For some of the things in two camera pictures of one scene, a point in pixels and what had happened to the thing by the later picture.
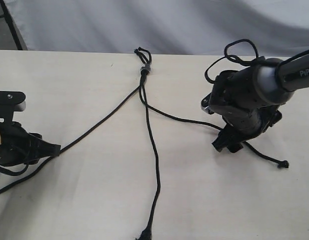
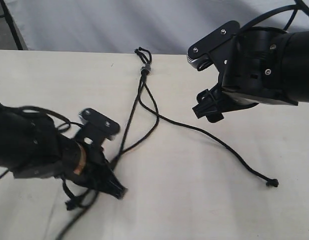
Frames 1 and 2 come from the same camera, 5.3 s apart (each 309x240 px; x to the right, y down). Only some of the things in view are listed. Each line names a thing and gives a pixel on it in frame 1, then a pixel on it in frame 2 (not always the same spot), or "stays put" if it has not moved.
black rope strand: (67, 146) to (147, 62)
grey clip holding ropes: (147, 67) stays put
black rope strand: (147, 235) to (146, 58)
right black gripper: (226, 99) to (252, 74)
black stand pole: (6, 15) stays put
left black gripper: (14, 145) to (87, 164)
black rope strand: (283, 164) to (146, 67)
